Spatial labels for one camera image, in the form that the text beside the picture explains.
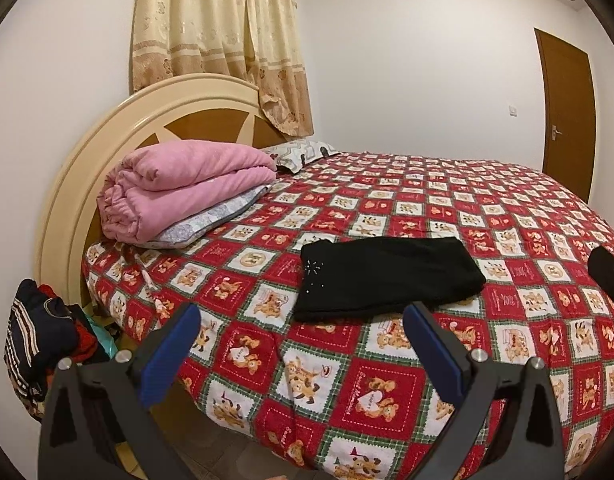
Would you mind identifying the cream wooden headboard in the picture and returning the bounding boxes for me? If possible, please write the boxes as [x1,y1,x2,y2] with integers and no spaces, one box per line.
[37,72,284,313]

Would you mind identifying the beige patterned curtain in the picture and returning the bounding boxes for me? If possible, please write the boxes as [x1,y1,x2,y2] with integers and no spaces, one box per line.
[131,0,314,139]

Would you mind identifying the brown wooden door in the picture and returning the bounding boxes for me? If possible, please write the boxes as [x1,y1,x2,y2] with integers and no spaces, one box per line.
[534,27,597,204]

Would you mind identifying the teal plastic bag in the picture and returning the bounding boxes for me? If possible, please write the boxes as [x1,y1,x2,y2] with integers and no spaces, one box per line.
[86,314,119,362]

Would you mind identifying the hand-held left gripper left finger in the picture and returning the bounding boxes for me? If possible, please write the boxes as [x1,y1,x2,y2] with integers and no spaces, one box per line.
[37,302,203,480]

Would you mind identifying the red checked printed blanket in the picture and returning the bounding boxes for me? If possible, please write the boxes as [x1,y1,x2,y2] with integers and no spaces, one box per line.
[82,152,614,480]

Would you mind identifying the grey floral pillow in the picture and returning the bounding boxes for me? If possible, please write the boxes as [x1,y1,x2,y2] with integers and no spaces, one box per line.
[140,182,274,249]

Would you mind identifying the pile of dark clothes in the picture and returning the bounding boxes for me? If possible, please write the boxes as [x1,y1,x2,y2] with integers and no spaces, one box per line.
[4,279,111,422]

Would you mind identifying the zigzag patterned pillow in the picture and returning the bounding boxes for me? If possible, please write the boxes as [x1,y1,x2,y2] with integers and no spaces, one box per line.
[260,138,341,175]

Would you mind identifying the black pants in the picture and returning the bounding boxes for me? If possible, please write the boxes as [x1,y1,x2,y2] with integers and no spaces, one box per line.
[292,236,486,323]

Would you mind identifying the pink folded quilt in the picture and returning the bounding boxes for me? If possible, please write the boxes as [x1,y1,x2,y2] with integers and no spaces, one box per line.
[96,140,278,244]

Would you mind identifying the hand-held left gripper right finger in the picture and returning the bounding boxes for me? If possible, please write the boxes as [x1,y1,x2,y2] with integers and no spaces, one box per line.
[403,301,566,480]

